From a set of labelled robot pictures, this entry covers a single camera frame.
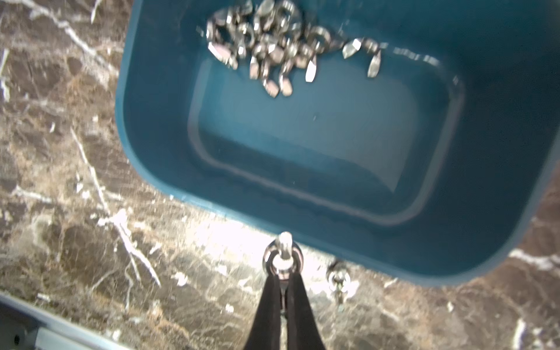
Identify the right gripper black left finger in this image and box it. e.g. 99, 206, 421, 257
244, 275, 281, 350

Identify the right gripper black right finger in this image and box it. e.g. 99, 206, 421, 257
286, 272, 326, 350

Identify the pile of silver wing nuts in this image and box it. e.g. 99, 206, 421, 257
199, 1, 382, 98

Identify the teal plastic storage box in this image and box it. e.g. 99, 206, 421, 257
115, 1, 559, 285

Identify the silver wing nut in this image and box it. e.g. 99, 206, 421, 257
262, 231, 304, 281
326, 260, 359, 306

